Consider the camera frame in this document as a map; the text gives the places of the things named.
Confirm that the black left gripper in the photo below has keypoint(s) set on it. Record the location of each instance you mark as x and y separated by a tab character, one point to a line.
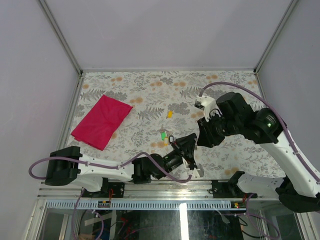
184	146

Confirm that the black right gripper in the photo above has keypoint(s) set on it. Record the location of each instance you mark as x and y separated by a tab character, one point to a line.
206	137

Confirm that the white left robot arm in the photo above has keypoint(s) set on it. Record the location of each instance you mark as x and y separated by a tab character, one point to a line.
69	166

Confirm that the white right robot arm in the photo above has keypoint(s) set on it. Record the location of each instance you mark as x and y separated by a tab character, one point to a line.
230	115

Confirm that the black key tag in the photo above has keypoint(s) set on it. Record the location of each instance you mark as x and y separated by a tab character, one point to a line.
171	139

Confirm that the yellow key tag with label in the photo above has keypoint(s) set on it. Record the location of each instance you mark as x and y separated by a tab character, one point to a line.
166	141

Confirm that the green key tag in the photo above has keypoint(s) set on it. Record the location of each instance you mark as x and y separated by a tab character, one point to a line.
163	135

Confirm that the small yellow key tag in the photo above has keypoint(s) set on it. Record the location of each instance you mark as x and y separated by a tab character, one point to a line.
169	114

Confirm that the floral table mat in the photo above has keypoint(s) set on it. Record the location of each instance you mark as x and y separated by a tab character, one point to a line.
152	94

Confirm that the red cloth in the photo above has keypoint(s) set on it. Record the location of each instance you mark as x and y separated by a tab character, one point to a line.
101	122

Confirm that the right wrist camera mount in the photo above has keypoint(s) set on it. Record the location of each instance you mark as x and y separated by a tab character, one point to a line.
206	104

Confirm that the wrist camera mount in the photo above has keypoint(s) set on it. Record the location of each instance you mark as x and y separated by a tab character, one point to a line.
197	172
206	104

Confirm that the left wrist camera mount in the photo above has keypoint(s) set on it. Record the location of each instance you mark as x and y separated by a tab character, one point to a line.
197	172

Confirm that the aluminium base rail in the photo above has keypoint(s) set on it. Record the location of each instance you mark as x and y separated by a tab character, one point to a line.
156	190

